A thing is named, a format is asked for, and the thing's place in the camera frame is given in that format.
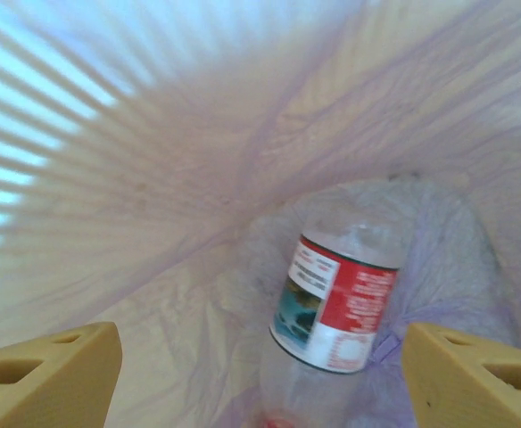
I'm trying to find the beige slatted waste bin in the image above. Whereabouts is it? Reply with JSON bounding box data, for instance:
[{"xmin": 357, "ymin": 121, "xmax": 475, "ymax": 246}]
[{"xmin": 0, "ymin": 0, "xmax": 288, "ymax": 313}]

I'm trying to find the slatted bin with plastic liner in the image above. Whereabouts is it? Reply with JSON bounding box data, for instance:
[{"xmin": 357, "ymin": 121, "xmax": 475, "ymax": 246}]
[{"xmin": 0, "ymin": 0, "xmax": 521, "ymax": 428}]

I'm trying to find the clear bottle red white label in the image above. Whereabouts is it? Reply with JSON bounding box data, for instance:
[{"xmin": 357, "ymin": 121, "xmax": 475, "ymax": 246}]
[{"xmin": 258, "ymin": 195, "xmax": 416, "ymax": 428}]

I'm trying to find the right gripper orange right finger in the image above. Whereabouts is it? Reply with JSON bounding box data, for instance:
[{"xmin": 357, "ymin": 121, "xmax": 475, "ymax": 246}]
[{"xmin": 401, "ymin": 321, "xmax": 521, "ymax": 428}]

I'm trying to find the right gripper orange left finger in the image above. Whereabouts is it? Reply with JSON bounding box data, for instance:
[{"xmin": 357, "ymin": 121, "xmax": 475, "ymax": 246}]
[{"xmin": 0, "ymin": 320, "xmax": 124, "ymax": 428}]

